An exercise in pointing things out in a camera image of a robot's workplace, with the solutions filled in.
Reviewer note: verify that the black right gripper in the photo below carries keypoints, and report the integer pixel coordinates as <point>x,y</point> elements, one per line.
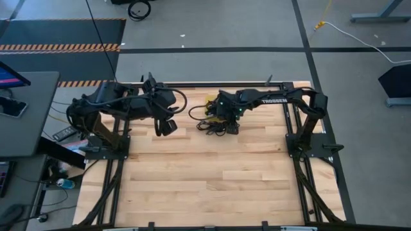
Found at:
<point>231,118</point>

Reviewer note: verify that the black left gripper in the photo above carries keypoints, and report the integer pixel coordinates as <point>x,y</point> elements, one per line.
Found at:
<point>159,99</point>

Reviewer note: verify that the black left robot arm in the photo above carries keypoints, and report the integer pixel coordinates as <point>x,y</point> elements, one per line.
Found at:
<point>106,102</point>

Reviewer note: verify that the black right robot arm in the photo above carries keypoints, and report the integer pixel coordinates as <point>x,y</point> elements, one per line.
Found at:
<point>305,96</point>

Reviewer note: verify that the pink white paper sheet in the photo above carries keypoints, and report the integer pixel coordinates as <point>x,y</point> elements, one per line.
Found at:
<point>75,146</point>

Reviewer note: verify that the black remote control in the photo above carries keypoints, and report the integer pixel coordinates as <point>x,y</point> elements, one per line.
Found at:
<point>64,133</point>

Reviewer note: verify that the black hazard-striped floor mat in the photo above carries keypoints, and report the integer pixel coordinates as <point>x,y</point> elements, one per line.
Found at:
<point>64,32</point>

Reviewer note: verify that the blue water bottle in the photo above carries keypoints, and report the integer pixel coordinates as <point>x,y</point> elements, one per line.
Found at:
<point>65,183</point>

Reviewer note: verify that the grey desk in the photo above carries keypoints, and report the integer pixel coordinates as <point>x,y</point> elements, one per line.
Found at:
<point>29,112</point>

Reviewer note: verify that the black smartphone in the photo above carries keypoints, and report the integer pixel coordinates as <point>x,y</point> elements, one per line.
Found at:
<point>11,106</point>

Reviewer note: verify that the monitor with blue screen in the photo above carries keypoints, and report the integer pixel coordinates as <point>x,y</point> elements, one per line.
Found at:
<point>9,77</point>

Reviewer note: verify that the black round caster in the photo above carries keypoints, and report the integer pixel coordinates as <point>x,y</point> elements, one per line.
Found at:
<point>42,218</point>

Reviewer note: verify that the black panel on grey foot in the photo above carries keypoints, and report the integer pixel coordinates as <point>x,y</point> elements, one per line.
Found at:
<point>396,81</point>

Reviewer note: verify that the black keyboard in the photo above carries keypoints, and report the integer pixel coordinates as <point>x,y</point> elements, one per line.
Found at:
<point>4,179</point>

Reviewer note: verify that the grey table leg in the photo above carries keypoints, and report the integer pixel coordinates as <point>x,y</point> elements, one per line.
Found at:
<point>379,16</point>

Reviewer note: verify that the black aluminium table frame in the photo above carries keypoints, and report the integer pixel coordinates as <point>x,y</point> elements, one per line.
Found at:
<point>199,84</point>

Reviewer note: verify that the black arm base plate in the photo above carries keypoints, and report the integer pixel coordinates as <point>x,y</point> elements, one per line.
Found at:
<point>96,154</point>
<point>321,149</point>

